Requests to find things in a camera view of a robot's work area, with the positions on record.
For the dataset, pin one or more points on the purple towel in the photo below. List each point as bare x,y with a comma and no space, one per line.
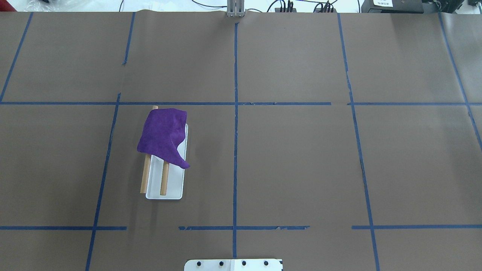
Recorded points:
163,132

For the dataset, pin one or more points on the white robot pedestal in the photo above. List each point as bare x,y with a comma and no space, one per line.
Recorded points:
234,265

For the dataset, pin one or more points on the black box device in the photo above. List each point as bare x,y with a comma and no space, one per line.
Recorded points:
392,6

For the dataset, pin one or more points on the aluminium frame post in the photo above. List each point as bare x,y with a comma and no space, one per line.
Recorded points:
235,8

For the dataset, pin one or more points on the black usb hub far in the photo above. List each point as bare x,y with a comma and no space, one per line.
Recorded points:
285,6

